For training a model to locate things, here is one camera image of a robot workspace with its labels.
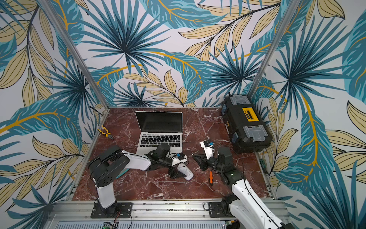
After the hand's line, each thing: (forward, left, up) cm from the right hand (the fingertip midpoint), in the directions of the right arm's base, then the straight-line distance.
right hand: (188, 160), depth 76 cm
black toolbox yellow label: (+22, -36, +2) cm, 42 cm away
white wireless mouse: (+1, +2, -13) cm, 13 cm away
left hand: (0, +2, -12) cm, 12 cm away
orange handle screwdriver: (-6, -13, -13) cm, 19 cm away
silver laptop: (+33, +22, -14) cm, 42 cm away
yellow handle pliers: (+26, +55, -12) cm, 62 cm away
